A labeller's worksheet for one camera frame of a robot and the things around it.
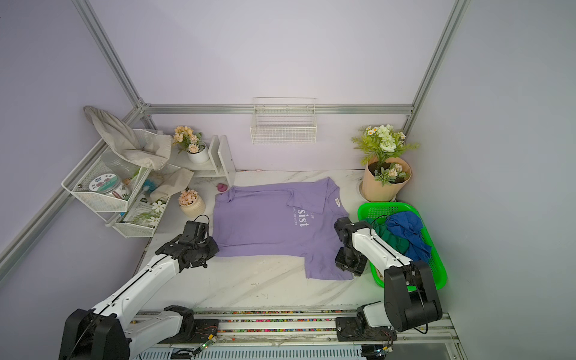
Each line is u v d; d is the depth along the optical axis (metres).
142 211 0.86
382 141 0.89
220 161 1.00
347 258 0.72
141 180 0.75
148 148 0.84
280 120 0.95
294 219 1.02
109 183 0.66
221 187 1.12
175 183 0.93
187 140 0.96
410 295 0.43
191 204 0.97
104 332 0.38
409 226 0.86
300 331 0.75
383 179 0.91
